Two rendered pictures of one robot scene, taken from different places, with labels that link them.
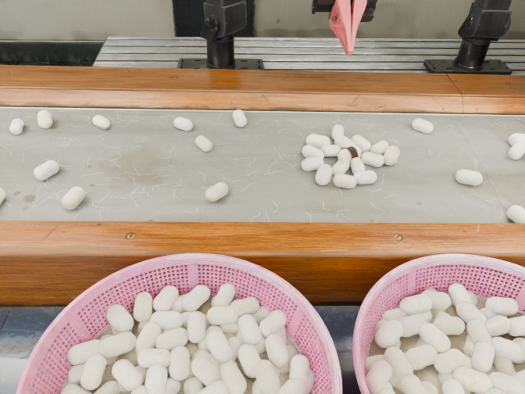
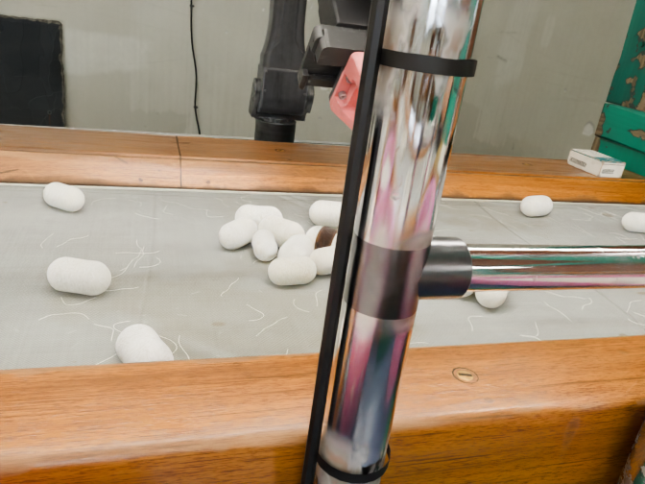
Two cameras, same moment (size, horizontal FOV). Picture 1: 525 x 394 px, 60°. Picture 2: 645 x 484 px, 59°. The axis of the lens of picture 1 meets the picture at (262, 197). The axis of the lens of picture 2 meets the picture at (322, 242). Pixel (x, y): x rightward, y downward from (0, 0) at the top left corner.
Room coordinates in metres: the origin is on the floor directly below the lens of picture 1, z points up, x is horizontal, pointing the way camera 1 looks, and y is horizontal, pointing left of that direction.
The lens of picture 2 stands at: (0.20, -0.34, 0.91)
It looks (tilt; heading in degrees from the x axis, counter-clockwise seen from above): 22 degrees down; 344
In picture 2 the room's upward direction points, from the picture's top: 8 degrees clockwise
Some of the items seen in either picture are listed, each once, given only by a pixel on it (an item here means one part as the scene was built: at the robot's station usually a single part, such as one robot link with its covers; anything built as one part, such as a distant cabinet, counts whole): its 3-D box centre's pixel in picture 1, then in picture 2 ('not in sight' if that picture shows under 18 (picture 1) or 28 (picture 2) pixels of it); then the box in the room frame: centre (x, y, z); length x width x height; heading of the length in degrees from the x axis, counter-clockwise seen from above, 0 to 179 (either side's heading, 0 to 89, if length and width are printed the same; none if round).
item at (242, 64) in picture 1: (220, 51); not in sight; (1.01, 0.11, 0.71); 0.20 x 0.07 x 0.08; 95
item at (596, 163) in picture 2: not in sight; (595, 162); (0.80, -0.85, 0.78); 0.06 x 0.04 x 0.02; 3
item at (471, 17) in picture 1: (483, 27); (280, 101); (1.06, -0.49, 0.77); 0.09 x 0.06 x 0.06; 91
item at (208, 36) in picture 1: (223, 24); not in sight; (1.01, 0.10, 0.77); 0.09 x 0.06 x 0.06; 139
